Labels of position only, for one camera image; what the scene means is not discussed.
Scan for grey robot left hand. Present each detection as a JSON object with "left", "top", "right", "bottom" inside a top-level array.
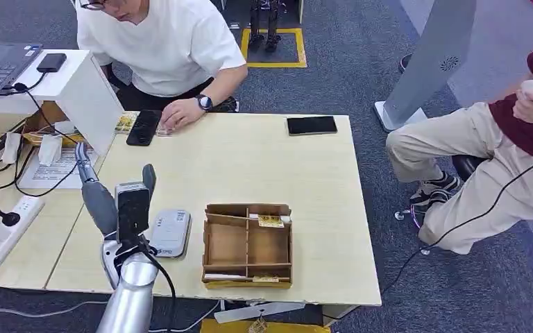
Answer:
[{"left": 74, "top": 142, "right": 158, "bottom": 240}]

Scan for person's left hand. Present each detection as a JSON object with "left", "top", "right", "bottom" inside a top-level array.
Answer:
[{"left": 160, "top": 97, "right": 208, "bottom": 132}]

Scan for black smartphone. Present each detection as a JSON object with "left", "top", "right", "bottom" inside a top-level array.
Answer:
[
  {"left": 287, "top": 115, "right": 338, "bottom": 137},
  {"left": 126, "top": 110, "right": 162, "bottom": 147}
]

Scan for printed paper sheet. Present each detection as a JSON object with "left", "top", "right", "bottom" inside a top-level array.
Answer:
[{"left": 18, "top": 148, "right": 99, "bottom": 190}]

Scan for stack of yellow cards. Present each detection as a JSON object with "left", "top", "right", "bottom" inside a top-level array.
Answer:
[{"left": 115, "top": 113, "right": 137, "bottom": 135}]

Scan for person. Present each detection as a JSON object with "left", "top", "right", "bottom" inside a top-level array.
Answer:
[
  {"left": 74, "top": 0, "right": 249, "bottom": 132},
  {"left": 384, "top": 35, "right": 533, "bottom": 256}
]

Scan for grey card reader device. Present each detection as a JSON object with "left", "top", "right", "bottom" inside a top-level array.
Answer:
[{"left": 149, "top": 209, "right": 192, "bottom": 259}]

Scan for white paper tag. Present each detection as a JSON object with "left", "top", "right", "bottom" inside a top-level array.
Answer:
[
  {"left": 37, "top": 135, "right": 63, "bottom": 167},
  {"left": 1, "top": 133, "right": 22, "bottom": 165}
]

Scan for black stool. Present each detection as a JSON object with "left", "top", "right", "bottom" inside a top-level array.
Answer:
[{"left": 394, "top": 155, "right": 491, "bottom": 256}]

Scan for black power plug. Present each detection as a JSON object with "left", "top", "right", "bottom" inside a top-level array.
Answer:
[{"left": 0, "top": 207, "right": 21, "bottom": 228}]

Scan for white desk riser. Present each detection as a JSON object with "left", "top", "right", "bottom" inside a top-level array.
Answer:
[{"left": 0, "top": 49, "right": 125, "bottom": 157}]

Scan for white power strip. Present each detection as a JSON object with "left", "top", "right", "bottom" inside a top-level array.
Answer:
[{"left": 0, "top": 196, "right": 45, "bottom": 286}]

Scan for black robot legs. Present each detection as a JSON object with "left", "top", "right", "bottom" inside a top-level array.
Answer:
[{"left": 248, "top": 0, "right": 282, "bottom": 53}]

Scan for brown cardboard box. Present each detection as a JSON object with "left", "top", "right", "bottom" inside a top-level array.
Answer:
[{"left": 22, "top": 101, "right": 86, "bottom": 148}]

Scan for grey white pillar stand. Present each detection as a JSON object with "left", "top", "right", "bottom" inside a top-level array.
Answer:
[{"left": 373, "top": 0, "right": 477, "bottom": 133}]

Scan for wooden card box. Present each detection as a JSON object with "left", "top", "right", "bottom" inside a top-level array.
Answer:
[{"left": 201, "top": 203, "right": 293, "bottom": 289}]

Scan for yellow floor tape square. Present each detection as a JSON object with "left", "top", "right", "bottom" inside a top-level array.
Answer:
[{"left": 240, "top": 28, "right": 308, "bottom": 69}]

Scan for black power bank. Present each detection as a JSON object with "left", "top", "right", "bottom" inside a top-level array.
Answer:
[{"left": 36, "top": 53, "right": 67, "bottom": 74}]

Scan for yellow box under desk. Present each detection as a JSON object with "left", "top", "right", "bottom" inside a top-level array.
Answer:
[{"left": 201, "top": 318, "right": 331, "bottom": 333}]

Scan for grey metal bar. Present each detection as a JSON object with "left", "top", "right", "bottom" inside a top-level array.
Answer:
[{"left": 213, "top": 302, "right": 307, "bottom": 325}]

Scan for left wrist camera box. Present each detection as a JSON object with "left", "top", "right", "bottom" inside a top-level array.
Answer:
[{"left": 115, "top": 182, "right": 151, "bottom": 244}]

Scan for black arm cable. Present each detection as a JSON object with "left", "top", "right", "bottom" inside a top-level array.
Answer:
[{"left": 139, "top": 244, "right": 178, "bottom": 333}]

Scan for black desk cable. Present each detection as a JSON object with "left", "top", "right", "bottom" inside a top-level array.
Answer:
[{"left": 0, "top": 83, "right": 82, "bottom": 198}]

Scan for grey floor cable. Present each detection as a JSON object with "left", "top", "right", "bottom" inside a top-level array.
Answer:
[{"left": 0, "top": 300, "right": 109, "bottom": 319}]

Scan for black floor cable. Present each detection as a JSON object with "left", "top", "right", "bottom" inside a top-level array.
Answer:
[{"left": 381, "top": 162, "right": 533, "bottom": 295}]

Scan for white cable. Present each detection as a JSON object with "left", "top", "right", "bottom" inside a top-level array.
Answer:
[{"left": 149, "top": 300, "right": 221, "bottom": 333}]

